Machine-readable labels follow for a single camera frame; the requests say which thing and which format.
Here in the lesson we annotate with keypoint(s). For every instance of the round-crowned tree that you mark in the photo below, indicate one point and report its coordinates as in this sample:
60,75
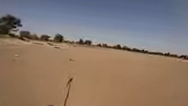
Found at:
7,23

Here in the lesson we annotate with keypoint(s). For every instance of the row of trees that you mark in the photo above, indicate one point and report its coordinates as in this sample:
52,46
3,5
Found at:
58,38

